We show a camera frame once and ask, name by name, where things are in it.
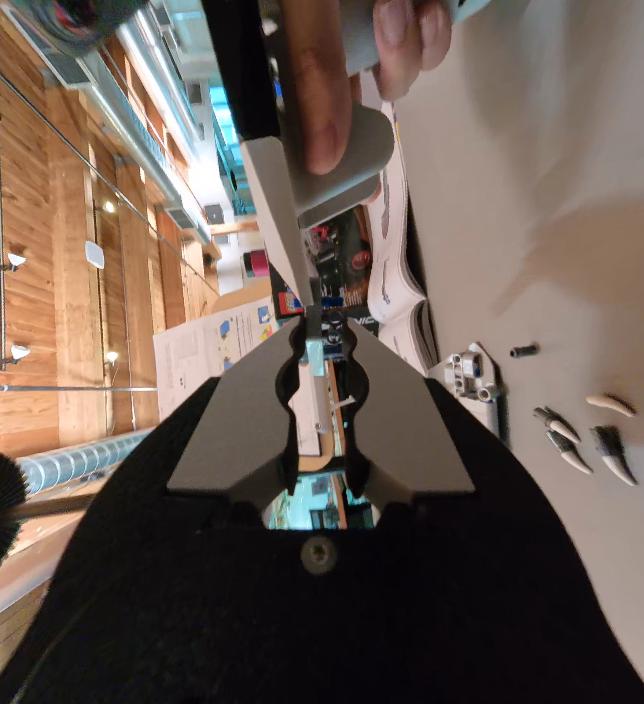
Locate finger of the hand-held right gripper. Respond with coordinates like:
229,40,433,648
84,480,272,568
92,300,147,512
240,136,324,309

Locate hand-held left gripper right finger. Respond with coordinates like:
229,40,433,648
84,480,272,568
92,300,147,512
345,319,475,505

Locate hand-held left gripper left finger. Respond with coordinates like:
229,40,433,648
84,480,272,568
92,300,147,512
167,316,307,509

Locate person's right hand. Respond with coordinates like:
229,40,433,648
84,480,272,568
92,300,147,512
282,0,456,177

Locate printed instruction sheet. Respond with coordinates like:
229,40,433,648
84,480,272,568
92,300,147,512
153,297,276,421

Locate black toy set box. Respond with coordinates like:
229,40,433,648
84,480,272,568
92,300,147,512
269,205,382,337

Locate grey toy panel assembly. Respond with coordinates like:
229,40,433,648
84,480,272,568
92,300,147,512
427,342,507,441

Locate instruction sheet on stand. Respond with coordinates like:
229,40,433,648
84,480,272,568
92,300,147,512
211,282,273,319

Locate open instruction booklet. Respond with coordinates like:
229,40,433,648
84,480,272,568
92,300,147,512
365,102,439,375

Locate long silver air duct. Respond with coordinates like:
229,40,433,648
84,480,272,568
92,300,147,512
88,0,213,245

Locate ribbed silver air duct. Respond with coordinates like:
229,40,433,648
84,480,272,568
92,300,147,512
22,428,158,496

